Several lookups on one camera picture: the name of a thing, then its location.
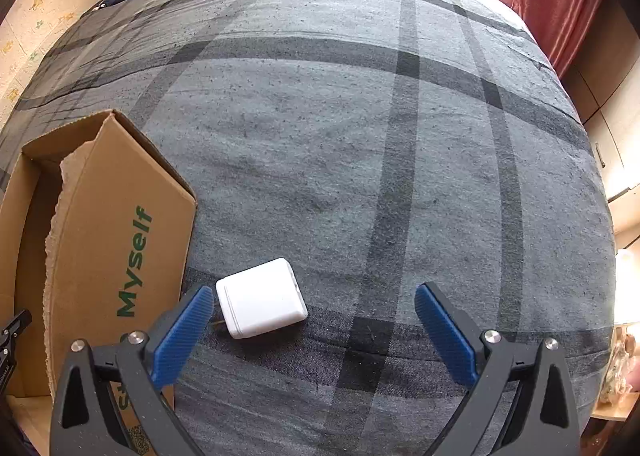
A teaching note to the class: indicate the large white charger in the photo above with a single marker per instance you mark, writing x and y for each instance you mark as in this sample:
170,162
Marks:
260,301

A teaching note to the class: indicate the beige wardrobe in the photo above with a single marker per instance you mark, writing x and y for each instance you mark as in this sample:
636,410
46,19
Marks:
615,136

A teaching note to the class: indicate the grey plaid bed sheet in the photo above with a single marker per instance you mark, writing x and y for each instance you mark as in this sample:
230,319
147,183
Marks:
325,136

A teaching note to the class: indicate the red curtain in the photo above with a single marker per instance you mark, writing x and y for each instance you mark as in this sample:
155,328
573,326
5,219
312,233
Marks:
555,1

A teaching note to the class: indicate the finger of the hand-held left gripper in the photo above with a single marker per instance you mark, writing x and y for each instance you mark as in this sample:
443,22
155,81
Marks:
10,336

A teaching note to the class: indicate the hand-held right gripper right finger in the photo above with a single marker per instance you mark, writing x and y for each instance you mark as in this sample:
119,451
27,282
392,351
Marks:
445,336

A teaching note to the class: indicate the floral patterned object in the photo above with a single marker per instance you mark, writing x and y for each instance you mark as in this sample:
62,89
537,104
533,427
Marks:
622,361

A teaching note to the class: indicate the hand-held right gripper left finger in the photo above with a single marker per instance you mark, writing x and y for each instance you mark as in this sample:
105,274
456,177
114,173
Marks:
182,333

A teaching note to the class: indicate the wooden side table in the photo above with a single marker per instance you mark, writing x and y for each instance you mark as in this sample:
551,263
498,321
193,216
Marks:
617,412

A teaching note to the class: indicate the cardboard box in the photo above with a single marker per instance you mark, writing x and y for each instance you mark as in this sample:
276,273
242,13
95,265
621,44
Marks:
100,236

